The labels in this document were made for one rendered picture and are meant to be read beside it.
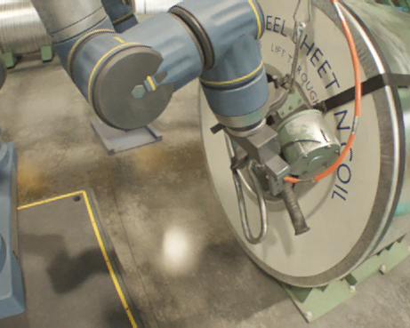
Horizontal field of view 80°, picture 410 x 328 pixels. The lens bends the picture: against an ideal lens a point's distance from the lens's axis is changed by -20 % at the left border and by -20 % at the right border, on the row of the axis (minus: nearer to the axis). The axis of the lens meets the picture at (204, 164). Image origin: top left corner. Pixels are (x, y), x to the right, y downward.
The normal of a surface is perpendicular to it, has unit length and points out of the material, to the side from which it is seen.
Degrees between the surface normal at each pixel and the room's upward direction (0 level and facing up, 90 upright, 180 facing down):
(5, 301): 90
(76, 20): 94
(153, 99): 90
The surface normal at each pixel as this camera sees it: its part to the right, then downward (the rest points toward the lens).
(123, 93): 0.57, 0.51
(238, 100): 0.09, 0.74
